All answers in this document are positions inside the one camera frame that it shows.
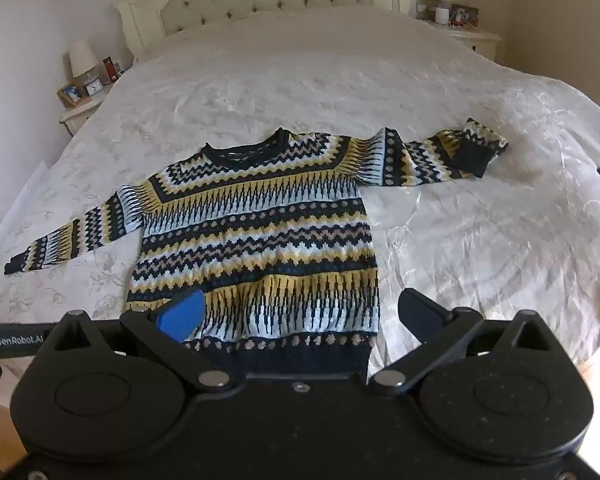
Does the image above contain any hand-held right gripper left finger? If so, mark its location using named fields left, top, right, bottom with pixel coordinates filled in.
left=45, top=287, right=232, bottom=392

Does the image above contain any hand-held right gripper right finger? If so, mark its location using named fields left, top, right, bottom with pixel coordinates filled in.
left=369, top=287, right=558, bottom=396

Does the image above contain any patterned knit sweater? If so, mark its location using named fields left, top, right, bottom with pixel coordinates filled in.
left=4, top=118, right=510, bottom=387

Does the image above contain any white floral bedspread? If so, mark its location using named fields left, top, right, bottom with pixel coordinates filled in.
left=0, top=7, right=600, bottom=376

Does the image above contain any cream nightstand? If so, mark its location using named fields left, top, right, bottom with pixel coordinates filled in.
left=420, top=17, right=502, bottom=64
left=59, top=82, right=117, bottom=137

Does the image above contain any wooden photo frame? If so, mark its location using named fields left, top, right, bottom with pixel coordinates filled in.
left=56, top=82, right=88, bottom=108

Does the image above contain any dark photo frame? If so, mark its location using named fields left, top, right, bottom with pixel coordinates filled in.
left=450, top=3, right=480, bottom=29

